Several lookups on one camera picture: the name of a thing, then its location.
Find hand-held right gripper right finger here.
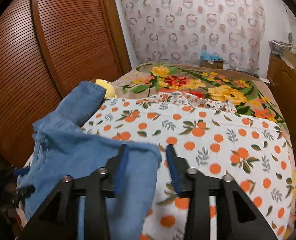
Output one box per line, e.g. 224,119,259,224
166,144,278,240

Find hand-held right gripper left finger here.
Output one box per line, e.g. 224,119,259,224
18,144,130,240

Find blue denim pants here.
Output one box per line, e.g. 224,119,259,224
17,81,162,240

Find white orange-print sheet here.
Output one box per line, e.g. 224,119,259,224
16,91,296,240

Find yellow plush toy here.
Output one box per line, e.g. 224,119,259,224
89,79,118,98

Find floral plush blanket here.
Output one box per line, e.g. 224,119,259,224
112,62,296,195

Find blue plastic bag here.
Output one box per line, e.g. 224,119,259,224
200,50,222,61

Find wooden panel door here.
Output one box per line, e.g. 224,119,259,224
100,0,132,73

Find sheer circle-pattern curtain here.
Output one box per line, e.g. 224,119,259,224
115,0,266,78

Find long wooden cabinet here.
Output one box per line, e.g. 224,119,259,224
266,54,296,155

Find stack of magazines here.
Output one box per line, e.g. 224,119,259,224
268,39,292,55

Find open cardboard box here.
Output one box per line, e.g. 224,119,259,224
281,50,296,70

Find beige lace curtain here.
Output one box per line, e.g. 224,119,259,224
284,4,296,47

